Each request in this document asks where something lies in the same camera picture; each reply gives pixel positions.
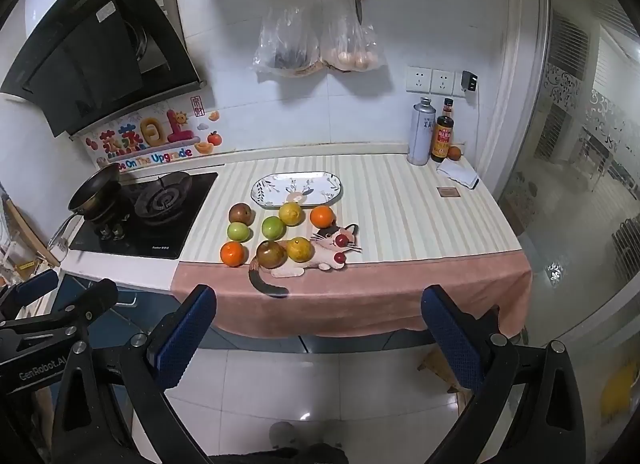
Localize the dark sauce bottle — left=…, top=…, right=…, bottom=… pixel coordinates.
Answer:
left=431, top=98, right=455, bottom=163

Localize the frosted glass sliding door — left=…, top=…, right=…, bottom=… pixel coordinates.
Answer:
left=500, top=0, right=640, bottom=370

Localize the oval patterned plate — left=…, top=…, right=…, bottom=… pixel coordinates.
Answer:
left=250, top=171, right=345, bottom=208

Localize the wooden rack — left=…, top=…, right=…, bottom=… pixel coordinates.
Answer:
left=2, top=196, right=61, bottom=267

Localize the white wall socket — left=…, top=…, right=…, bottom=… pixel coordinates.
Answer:
left=431, top=69, right=456, bottom=95
left=406, top=66, right=432, bottom=94

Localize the black gas stove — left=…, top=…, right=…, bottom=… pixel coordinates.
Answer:
left=67, top=171, right=220, bottom=260

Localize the black range hood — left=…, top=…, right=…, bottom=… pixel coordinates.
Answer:
left=0, top=0, right=208, bottom=137

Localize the dark frying pan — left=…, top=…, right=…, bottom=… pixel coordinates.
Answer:
left=47, top=164, right=123, bottom=250

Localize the yellow orange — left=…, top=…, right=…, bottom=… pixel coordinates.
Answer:
left=278, top=201, right=305, bottom=226
left=286, top=237, right=314, bottom=263

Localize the cardboard box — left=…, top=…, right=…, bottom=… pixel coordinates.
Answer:
left=417, top=344, right=471, bottom=395

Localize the plastic bag with eggs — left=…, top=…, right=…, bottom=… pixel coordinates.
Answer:
left=317, top=9, right=388, bottom=72

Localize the colourful wall sticker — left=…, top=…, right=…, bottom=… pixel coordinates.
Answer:
left=82, top=94, right=223, bottom=172

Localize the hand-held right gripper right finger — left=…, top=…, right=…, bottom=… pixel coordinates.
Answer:
left=421, top=285, right=588, bottom=464

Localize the striped cat print table cloth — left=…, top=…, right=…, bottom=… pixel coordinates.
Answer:
left=171, top=151, right=533, bottom=340

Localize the orange mandarin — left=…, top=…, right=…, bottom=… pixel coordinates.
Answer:
left=310, top=205, right=335, bottom=229
left=220, top=241, right=248, bottom=267

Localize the white folded cloth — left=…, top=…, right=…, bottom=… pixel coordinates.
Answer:
left=436, top=160, right=481, bottom=190

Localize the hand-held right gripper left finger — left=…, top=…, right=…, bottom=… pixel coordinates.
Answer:
left=50, top=285, right=218, bottom=464

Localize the silver metal bottle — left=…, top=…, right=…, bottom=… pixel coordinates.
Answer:
left=406, top=97, right=435, bottom=166

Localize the plastic bag with dark contents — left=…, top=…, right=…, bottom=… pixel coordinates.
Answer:
left=251, top=0, right=321, bottom=76

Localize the red green apple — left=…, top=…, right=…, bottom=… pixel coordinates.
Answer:
left=256, top=240, right=288, bottom=270
left=228, top=203, right=254, bottom=226

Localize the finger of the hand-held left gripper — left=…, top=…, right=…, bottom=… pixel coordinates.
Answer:
left=0, top=269, right=60, bottom=319
left=12, top=278, right=119, bottom=340

